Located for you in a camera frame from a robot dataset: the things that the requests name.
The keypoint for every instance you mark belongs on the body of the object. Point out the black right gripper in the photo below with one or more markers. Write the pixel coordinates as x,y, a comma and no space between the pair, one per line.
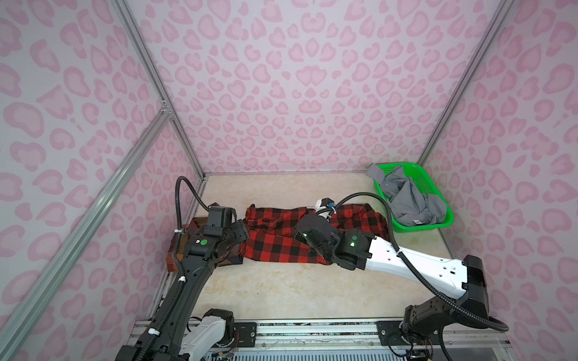
299,233

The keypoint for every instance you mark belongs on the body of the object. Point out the left corner aluminium post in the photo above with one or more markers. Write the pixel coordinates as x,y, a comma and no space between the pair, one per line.
136,38

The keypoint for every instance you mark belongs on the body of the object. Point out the red black plaid shirt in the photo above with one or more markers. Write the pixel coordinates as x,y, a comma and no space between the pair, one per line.
272,230

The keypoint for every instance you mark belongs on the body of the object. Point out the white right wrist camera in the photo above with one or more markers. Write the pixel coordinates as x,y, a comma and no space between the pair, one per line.
325,207

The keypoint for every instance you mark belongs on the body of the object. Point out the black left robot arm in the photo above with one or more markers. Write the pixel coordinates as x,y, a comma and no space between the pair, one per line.
180,298

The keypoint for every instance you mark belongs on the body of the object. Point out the green plastic basket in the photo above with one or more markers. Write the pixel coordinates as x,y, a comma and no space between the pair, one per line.
426,185

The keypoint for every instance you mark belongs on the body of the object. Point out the folded brown plaid shirt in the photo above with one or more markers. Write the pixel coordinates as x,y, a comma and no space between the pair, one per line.
234,256

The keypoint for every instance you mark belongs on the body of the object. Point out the right corner aluminium post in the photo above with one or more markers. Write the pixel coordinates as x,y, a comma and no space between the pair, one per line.
500,18

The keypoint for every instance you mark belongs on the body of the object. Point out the corner aluminium post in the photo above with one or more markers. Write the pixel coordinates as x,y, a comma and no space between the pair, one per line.
500,18
136,38

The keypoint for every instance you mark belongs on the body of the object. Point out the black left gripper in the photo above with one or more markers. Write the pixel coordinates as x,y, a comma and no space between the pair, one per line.
240,229

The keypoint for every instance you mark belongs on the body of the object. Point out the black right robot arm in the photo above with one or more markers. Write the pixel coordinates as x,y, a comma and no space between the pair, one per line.
459,287

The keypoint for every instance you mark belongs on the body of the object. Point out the grey shirt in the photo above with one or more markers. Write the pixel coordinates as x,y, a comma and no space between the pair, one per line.
410,207

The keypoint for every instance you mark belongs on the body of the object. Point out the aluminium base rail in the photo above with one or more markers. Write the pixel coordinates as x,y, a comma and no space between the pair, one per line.
350,339

